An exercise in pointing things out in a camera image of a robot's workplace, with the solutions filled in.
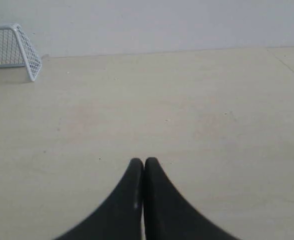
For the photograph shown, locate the white mesh toy goal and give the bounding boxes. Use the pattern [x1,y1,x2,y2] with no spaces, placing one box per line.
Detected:
[0,23,42,82]

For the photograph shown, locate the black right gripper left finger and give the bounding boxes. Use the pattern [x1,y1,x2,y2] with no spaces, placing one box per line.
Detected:
[57,158,144,240]

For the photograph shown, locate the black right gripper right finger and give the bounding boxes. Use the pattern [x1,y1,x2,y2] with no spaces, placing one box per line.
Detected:
[143,157,237,240]

